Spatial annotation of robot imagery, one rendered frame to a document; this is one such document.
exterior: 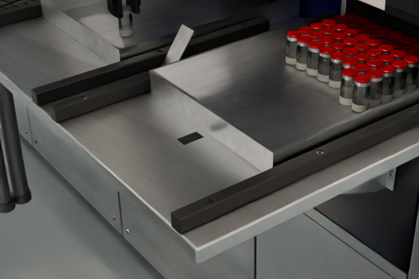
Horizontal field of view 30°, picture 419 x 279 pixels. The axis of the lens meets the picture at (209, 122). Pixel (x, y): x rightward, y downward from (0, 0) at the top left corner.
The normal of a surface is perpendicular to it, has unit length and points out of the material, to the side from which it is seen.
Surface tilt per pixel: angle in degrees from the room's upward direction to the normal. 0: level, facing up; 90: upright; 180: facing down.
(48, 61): 0
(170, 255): 90
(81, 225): 0
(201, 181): 0
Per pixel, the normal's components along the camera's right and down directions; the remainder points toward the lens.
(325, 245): -0.81, 0.31
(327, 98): -0.02, -0.86
